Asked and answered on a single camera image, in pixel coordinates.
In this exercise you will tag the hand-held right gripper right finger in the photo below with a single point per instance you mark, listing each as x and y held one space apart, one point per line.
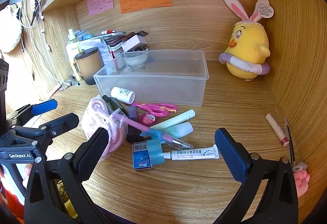
235 162

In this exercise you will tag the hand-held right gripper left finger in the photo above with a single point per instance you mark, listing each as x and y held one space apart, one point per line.
89 157

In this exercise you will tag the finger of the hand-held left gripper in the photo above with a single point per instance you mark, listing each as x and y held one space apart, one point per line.
63 121
44 107

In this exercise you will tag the dark green bottle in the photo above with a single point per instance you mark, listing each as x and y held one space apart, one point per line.
115 105

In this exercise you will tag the teal bottle with white cap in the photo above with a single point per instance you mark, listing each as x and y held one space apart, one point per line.
182 129

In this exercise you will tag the clear plastic storage box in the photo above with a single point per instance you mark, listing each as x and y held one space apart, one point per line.
178 78

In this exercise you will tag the person's left hand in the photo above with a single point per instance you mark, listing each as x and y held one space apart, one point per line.
27 173

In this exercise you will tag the white ointment tube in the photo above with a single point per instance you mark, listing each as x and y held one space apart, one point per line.
194 154

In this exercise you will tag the orange clothing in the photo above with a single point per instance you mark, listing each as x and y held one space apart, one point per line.
11 201

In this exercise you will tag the black small box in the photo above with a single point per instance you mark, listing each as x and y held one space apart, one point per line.
134 135

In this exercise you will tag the blue staples box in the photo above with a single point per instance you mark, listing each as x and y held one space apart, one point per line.
140 160

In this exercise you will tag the pink lip balm stick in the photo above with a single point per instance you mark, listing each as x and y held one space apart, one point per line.
276 128

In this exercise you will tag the pink pen with blue clip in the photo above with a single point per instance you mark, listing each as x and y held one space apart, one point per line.
138 125

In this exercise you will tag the white lotion bottle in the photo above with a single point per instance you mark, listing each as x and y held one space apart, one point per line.
71 54

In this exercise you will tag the thin dark pen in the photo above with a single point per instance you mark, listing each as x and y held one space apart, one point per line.
290 139

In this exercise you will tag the brown mug with lid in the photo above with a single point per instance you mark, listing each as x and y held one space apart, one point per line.
89 65

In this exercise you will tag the dark purple tube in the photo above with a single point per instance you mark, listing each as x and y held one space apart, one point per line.
133 113

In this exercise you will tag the white pill bottle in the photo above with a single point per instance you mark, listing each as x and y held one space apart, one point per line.
122 95

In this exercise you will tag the light blue plastic cap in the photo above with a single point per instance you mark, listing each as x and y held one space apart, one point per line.
155 153

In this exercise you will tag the pink paw toy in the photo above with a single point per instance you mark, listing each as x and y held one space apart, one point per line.
302 180

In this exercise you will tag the pink round correction tape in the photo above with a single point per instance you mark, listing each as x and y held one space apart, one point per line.
147 119

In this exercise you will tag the pale plastic tube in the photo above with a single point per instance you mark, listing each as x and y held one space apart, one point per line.
178 116

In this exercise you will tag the yellow-green small bottle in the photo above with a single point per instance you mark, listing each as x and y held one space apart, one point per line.
71 36

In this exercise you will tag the pink scissors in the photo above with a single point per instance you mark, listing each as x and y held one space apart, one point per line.
155 110

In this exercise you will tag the white fluffy cloth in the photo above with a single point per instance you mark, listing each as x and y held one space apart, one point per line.
9 32

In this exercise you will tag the stack of books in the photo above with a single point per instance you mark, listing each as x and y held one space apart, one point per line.
112 41

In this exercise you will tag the white bowl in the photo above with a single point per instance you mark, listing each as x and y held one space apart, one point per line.
135 58

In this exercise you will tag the red and white marker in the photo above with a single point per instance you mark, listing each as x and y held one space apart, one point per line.
109 32

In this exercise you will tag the white small box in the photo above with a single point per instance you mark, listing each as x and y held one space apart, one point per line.
132 41

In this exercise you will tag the yellow chick plush toy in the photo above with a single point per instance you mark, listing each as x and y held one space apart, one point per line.
249 47

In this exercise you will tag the pink sticky note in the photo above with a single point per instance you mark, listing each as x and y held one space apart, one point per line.
100 3

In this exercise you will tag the orange sticky note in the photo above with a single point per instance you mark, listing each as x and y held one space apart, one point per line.
145 3

